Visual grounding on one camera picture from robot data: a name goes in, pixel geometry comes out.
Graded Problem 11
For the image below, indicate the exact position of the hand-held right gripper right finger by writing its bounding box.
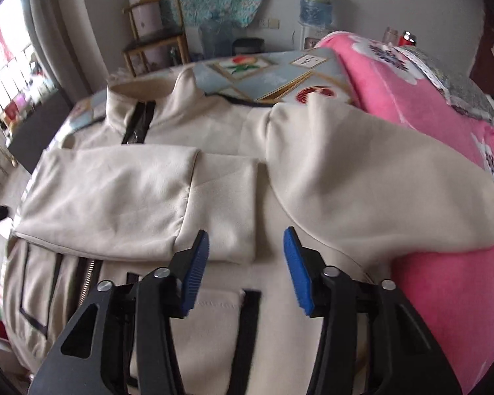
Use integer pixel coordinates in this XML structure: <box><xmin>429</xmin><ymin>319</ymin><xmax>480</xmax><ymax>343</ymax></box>
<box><xmin>283</xmin><ymin>226</ymin><xmax>464</xmax><ymax>395</ymax></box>

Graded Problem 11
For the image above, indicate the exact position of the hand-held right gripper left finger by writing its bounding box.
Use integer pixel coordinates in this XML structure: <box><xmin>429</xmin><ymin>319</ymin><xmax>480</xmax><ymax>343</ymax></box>
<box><xmin>28</xmin><ymin>229</ymin><xmax>210</xmax><ymax>395</ymax></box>

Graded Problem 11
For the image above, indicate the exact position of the beige zip jacket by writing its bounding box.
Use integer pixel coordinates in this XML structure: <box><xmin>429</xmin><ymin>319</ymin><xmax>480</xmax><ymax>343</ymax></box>
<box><xmin>2</xmin><ymin>67</ymin><xmax>494</xmax><ymax>395</ymax></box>

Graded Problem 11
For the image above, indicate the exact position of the dark grey cabinet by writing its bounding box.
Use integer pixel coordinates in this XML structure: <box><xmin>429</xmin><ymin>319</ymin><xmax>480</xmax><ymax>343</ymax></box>
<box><xmin>6</xmin><ymin>92</ymin><xmax>72</xmax><ymax>171</ymax></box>

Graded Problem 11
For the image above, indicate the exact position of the pink floral blanket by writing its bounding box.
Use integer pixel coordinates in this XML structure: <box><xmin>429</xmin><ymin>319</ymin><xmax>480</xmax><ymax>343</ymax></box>
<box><xmin>315</xmin><ymin>31</ymin><xmax>494</xmax><ymax>395</ymax></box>

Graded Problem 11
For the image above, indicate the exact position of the grey curtain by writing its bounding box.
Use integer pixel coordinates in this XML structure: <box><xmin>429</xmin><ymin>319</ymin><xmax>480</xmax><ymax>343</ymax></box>
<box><xmin>18</xmin><ymin>0</ymin><xmax>108</xmax><ymax>108</ymax></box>

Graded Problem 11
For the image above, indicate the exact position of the fruit print tablecloth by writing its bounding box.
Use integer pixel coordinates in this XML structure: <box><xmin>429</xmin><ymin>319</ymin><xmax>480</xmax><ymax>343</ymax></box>
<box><xmin>64</xmin><ymin>48</ymin><xmax>357</xmax><ymax>136</ymax></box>

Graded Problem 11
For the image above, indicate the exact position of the white water dispenser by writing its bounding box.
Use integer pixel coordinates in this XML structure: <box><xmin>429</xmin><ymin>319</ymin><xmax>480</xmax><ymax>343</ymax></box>
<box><xmin>292</xmin><ymin>25</ymin><xmax>334</xmax><ymax>52</ymax></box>

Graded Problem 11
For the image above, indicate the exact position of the empty translucent water jug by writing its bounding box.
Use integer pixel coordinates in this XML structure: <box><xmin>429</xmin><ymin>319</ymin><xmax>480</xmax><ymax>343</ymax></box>
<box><xmin>198</xmin><ymin>18</ymin><xmax>235</xmax><ymax>60</ymax></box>

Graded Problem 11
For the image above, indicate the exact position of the wooden chair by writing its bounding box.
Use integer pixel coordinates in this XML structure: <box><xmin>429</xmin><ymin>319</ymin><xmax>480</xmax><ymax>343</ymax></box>
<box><xmin>121</xmin><ymin>0</ymin><xmax>190</xmax><ymax>77</ymax></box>

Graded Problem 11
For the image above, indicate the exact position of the silver glitter cushion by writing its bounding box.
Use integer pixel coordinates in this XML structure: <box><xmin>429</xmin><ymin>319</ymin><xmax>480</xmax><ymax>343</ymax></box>
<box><xmin>399</xmin><ymin>45</ymin><xmax>494</xmax><ymax>128</ymax></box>

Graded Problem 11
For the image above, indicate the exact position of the pale pink cylindrical container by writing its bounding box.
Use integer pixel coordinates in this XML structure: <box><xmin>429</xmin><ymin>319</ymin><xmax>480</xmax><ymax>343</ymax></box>
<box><xmin>128</xmin><ymin>0</ymin><xmax>169</xmax><ymax>75</ymax></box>

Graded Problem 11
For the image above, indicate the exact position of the blue water bottle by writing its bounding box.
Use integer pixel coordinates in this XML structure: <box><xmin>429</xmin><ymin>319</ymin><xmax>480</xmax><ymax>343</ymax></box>
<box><xmin>300</xmin><ymin>0</ymin><xmax>336</xmax><ymax>27</ymax></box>

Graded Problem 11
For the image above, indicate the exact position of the dark wooden door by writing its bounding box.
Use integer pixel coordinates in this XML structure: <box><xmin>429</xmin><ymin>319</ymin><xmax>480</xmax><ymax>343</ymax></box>
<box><xmin>469</xmin><ymin>8</ymin><xmax>494</xmax><ymax>91</ymax></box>

